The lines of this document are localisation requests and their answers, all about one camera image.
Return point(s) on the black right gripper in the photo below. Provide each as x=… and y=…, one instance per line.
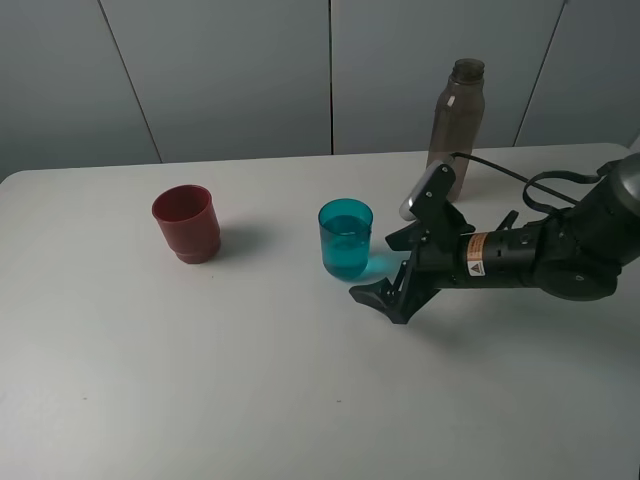
x=432, y=238

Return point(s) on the teal transparent plastic cup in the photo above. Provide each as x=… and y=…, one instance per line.
x=345, y=227

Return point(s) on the smoky transparent water bottle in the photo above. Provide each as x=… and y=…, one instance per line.
x=459, y=111

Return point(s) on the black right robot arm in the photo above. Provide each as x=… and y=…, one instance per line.
x=576, y=253

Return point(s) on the red plastic cup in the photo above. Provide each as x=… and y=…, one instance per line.
x=188, y=222

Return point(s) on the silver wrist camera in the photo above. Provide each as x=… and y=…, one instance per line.
x=418, y=191

